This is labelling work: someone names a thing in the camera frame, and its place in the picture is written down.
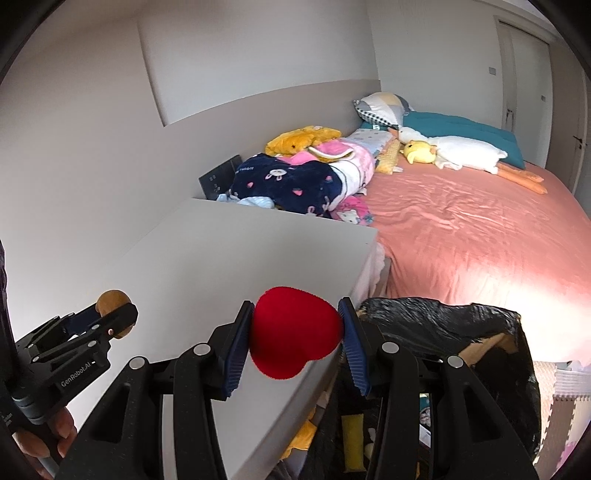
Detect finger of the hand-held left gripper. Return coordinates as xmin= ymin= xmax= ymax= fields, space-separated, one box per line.
xmin=60 ymin=307 xmax=100 ymax=335
xmin=32 ymin=302 xmax=139 ymax=365

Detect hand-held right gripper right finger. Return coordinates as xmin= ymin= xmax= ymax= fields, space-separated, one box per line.
xmin=337 ymin=298 xmax=539 ymax=480

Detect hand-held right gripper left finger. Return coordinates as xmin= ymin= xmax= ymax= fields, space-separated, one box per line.
xmin=60 ymin=300 xmax=257 ymax=480

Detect brown ball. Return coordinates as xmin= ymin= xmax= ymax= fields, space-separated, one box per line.
xmin=96 ymin=290 xmax=136 ymax=341

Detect red plush heart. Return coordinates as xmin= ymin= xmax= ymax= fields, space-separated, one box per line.
xmin=248 ymin=286 xmax=345 ymax=380

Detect cardboard box with black bag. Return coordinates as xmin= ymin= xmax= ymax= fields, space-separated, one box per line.
xmin=300 ymin=298 xmax=542 ymax=480

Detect person's left hand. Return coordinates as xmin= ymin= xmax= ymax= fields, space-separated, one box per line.
xmin=11 ymin=407 xmax=79 ymax=480

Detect white bedside table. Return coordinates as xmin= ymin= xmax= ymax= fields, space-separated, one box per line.
xmin=99 ymin=198 xmax=380 ymax=480

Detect yellow packet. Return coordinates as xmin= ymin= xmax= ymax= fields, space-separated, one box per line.
xmin=341 ymin=412 xmax=366 ymax=472

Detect pink printed cloth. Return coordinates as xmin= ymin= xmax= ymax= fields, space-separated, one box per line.
xmin=331 ymin=195 xmax=375 ymax=228

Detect light blue cloth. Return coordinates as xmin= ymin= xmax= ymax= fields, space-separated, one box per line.
xmin=216 ymin=193 xmax=274 ymax=209

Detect bed with pink sheet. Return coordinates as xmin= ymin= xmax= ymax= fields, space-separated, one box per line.
xmin=365 ymin=154 xmax=591 ymax=365

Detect navy printed fleece garment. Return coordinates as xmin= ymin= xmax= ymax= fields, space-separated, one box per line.
xmin=229 ymin=154 xmax=348 ymax=219

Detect long yellow cushion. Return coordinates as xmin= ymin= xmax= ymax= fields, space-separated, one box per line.
xmin=375 ymin=138 xmax=402 ymax=176

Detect yellow chick plush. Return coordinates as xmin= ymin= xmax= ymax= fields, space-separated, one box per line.
xmin=399 ymin=141 xmax=438 ymax=166

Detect light printed pillow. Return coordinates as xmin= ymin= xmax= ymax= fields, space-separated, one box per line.
xmin=344 ymin=128 xmax=394 ymax=158

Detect yellow plush blanket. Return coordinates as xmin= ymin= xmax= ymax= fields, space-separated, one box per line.
xmin=265 ymin=126 xmax=342 ymax=156

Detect pink and brown foam mat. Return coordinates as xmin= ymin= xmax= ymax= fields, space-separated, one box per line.
xmin=533 ymin=359 xmax=591 ymax=464

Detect white goose plush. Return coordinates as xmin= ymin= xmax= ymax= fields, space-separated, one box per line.
xmin=398 ymin=127 xmax=549 ymax=195

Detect patchwork patterned pillow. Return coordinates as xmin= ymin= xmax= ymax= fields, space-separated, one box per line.
xmin=353 ymin=92 xmax=416 ymax=131

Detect white door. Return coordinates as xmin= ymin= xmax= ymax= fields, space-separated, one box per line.
xmin=495 ymin=16 xmax=555 ymax=141

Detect black wall panel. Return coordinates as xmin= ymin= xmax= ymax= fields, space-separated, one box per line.
xmin=198 ymin=154 xmax=243 ymax=202

